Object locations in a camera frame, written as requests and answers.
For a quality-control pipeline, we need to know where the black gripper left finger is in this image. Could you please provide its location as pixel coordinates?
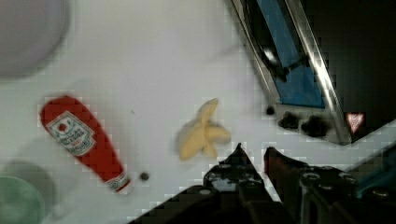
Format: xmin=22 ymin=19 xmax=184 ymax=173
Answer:
xmin=203 ymin=143 xmax=265 ymax=193

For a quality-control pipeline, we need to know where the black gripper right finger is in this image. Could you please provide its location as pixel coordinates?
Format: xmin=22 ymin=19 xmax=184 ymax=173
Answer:
xmin=263 ymin=147 xmax=307 ymax=205

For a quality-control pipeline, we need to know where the black toaster oven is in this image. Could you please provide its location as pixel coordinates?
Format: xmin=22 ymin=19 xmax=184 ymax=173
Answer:
xmin=302 ymin=0 xmax=396 ymax=139

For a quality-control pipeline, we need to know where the yellow peeled banana toy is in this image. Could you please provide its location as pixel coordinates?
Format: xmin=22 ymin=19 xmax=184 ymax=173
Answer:
xmin=179 ymin=98 xmax=231 ymax=161

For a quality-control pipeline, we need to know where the red ketchup bottle toy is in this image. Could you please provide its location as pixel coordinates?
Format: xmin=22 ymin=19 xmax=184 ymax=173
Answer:
xmin=39 ymin=95 xmax=131 ymax=192

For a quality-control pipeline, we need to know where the green plate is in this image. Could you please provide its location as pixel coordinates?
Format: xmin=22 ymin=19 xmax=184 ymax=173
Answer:
xmin=0 ymin=176 xmax=45 ymax=224

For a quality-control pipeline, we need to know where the grey round plate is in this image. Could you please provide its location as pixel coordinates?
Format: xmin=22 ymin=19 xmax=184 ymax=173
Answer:
xmin=0 ymin=0 xmax=67 ymax=77

